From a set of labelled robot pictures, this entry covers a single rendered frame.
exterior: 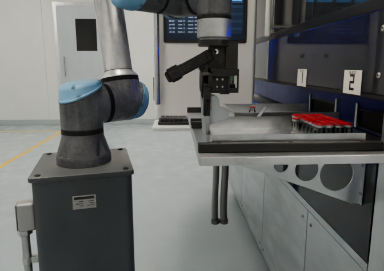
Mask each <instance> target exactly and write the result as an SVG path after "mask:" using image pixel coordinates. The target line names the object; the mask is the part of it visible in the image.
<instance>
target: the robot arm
mask: <svg viewBox="0 0 384 271"><path fill-rule="evenodd" d="M231 4H232V0H94V7H95V14H96V19H97V26H98V34H99V41H100V46H101V53H102V60H103V68H104V75H103V76H102V77H101V79H83V80H78V81H71V82H66V83H64V84H62V85H61V86H60V87H59V89H58V96H59V98H58V103H59V115H60V123H61V140H60V143H59V147H58V151H57V155H56V162H57V165H58V166H60V167H62V168H69V169H83V168H93V167H96V166H101V165H104V164H106V163H108V162H110V161H111V151H110V149H109V146H108V144H107V141H106V138H105V135H104V130H103V123H107V122H115V121H124V120H127V121H129V120H131V119H135V118H139V117H141V116H142V115H144V113H145V111H146V109H147V107H148V105H149V91H148V89H147V87H146V85H145V84H144V83H142V82H140V81H139V78H138V74H137V73H136V72H134V71H133V69H132V64H131V56H130V49H129V42H128V37H127V29H126V21H125V14H124V9H125V10H128V11H143V12H148V13H155V14H162V15H163V16H165V17H166V18H170V19H180V18H183V17H190V16H195V15H197V38H198V39H200V40H198V46H199V47H208V49H207V50H205V51H203V52H202V53H200V54H198V55H196V56H195V57H192V58H190V59H188V60H187V61H185V62H183V63H181V64H179V65H174V66H170V67H169V68H168V69H166V72H165V77H166V79H167V81H168V82H173V83H174V82H176V81H179V80H180V79H181V78H183V76H184V75H185V74H187V73H189V72H191V71H193V70H195V69H197V68H199V71H200V72H199V90H200V92H201V118H202V128H203V130H204V132H205V133H206V135H209V129H210V124H212V123H216V122H220V121H224V120H226V119H228V117H229V112H228V111H227V110H226V109H225V108H222V107H220V105H219V98H218V97H217V96H216V95H214V94H211V93H219V94H229V93H238V90H239V69H238V41H230V40H229V39H230V38H231ZM215 49H217V50H218V54H216V52H217V51H216V50H215ZM235 75H237V88H235V84H234V76H235Z"/></svg>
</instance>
